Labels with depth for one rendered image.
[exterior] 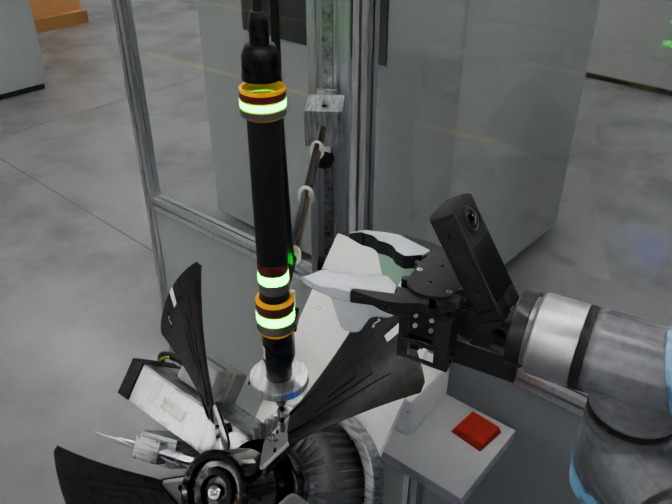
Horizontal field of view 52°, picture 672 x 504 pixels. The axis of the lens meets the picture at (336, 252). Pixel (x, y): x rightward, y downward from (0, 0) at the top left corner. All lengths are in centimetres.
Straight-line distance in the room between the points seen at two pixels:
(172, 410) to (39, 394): 189
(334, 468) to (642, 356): 65
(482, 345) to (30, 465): 240
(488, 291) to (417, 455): 98
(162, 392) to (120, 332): 205
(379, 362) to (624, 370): 43
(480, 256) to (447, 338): 8
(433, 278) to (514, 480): 122
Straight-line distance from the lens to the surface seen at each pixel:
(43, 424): 303
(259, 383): 82
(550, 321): 60
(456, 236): 59
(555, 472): 172
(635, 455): 65
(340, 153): 142
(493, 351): 64
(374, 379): 94
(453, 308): 61
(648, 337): 60
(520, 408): 165
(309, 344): 129
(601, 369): 60
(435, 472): 153
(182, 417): 130
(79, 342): 338
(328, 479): 112
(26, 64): 666
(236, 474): 101
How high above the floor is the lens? 203
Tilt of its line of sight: 32 degrees down
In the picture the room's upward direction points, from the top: straight up
